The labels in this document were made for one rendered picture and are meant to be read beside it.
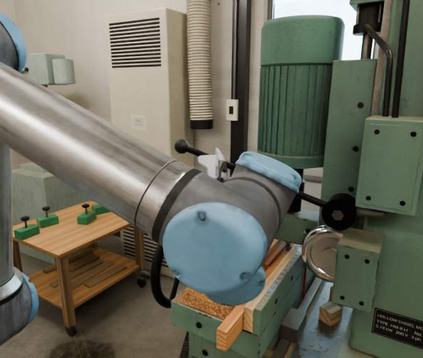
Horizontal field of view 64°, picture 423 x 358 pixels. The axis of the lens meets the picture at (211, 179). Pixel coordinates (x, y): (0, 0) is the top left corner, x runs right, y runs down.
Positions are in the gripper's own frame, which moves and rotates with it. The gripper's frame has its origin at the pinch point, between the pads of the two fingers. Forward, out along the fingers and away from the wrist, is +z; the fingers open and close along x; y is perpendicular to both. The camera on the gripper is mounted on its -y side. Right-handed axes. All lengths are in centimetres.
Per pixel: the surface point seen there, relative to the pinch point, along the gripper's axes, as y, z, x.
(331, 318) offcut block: -32.0, -18.7, 22.5
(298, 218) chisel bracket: -21.4, -6.8, 3.8
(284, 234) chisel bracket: -20.1, -5.9, 9.3
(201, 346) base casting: -3.9, -16.4, 36.5
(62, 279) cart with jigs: 45, 76, 104
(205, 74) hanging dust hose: -17, 146, -5
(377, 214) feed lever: -24.9, -24.7, -9.0
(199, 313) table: 0.6, -20.9, 21.5
